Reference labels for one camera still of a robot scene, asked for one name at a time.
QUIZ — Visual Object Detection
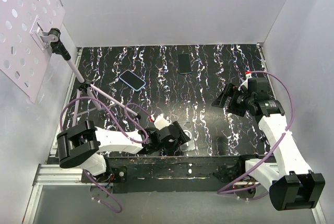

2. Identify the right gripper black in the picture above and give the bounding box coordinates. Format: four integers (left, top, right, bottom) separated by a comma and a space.
211, 82, 254, 117

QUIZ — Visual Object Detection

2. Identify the dark phone blue edge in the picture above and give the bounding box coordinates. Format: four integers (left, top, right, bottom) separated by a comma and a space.
177, 53, 192, 74

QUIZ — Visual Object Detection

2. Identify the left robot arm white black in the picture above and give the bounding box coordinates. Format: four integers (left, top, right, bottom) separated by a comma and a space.
57, 118, 190, 182

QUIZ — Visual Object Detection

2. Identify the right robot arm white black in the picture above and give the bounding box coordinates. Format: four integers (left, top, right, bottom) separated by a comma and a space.
211, 73, 325, 211

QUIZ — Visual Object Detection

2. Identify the blue phone on table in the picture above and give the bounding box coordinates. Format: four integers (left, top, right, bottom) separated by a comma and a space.
119, 70, 146, 92

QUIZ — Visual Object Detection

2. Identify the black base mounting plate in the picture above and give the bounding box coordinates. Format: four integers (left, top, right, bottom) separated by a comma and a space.
81, 156, 261, 195

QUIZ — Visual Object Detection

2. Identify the tripod stand lilac black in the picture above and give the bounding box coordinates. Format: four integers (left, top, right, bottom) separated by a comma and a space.
47, 28, 141, 125

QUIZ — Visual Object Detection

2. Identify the perforated lilac metal plate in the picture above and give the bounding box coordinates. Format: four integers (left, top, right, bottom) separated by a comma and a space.
1, 0, 65, 102

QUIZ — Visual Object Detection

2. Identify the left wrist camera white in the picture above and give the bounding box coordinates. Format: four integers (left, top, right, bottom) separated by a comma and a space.
150, 114, 171, 130

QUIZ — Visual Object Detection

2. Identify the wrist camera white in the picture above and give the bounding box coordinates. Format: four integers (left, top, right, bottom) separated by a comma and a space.
238, 71, 252, 91
150, 114, 171, 130

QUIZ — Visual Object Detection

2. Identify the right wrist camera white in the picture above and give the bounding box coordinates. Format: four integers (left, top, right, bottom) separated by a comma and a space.
238, 71, 252, 91

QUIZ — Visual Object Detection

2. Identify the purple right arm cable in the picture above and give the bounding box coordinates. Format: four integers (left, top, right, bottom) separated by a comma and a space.
217, 70, 295, 195

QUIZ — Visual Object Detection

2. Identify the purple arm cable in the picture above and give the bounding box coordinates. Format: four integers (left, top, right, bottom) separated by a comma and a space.
217, 70, 295, 195
59, 97, 157, 214

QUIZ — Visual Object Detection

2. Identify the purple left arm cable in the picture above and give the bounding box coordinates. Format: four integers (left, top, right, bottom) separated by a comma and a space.
59, 97, 157, 214

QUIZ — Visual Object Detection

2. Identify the aluminium frame rail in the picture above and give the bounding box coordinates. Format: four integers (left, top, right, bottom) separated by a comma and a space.
22, 163, 96, 224

